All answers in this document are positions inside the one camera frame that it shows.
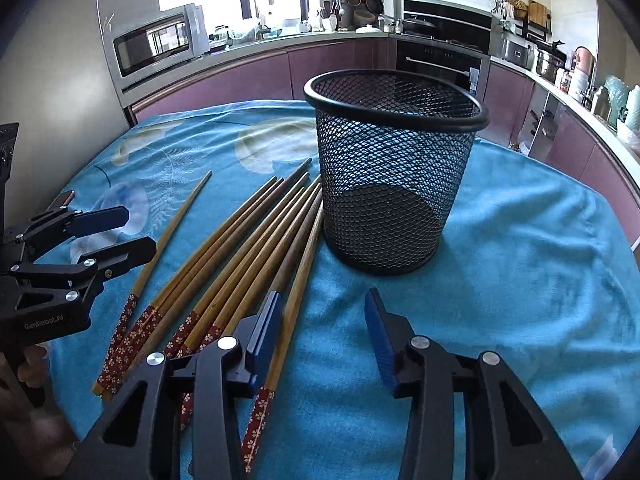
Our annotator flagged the bamboo chopstick red handle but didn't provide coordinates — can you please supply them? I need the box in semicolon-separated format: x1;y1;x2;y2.
91;171;213;398
101;158;311;400
189;182;320;351
164;174;318;358
187;188;321;399
241;200;323;476
91;177;283;396
172;177;320;358

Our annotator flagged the left hand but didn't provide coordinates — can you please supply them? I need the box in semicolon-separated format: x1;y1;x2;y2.
1;344;77;479

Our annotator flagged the blue floral tablecloth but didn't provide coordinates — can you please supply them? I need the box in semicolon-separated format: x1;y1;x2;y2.
47;101;639;479

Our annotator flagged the silver microwave oven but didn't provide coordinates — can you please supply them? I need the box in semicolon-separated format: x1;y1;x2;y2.
103;3;209;92

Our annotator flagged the black mesh utensil holder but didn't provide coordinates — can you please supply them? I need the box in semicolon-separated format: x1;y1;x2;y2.
304;68;489;275

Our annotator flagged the black built-in oven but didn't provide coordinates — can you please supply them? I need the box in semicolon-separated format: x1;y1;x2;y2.
396;39;490;101

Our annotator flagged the mint green kettle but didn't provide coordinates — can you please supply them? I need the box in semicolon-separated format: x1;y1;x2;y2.
603;75;630;128

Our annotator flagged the steel cooking pot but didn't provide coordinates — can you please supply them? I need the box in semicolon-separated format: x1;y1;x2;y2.
535;41;566;84

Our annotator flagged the pink thermos jug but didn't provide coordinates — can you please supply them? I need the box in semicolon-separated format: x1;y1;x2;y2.
572;46;596;79

